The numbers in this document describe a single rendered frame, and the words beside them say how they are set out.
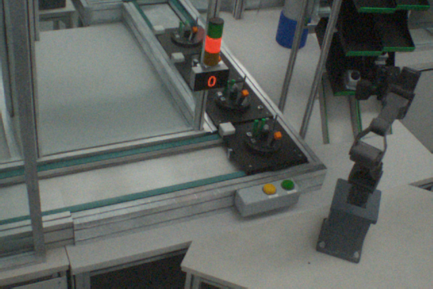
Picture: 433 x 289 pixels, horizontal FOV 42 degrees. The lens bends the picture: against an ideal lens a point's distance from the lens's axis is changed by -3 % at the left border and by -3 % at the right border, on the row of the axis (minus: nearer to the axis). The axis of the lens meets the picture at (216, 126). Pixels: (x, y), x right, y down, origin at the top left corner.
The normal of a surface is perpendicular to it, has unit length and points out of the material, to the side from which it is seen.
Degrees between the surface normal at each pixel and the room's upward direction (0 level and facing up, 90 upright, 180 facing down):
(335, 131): 45
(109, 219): 90
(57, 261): 0
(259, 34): 0
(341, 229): 90
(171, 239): 0
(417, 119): 90
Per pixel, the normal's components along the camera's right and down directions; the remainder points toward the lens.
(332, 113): 0.25, -0.12
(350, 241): -0.31, 0.55
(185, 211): 0.40, 0.60
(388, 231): 0.12, -0.79
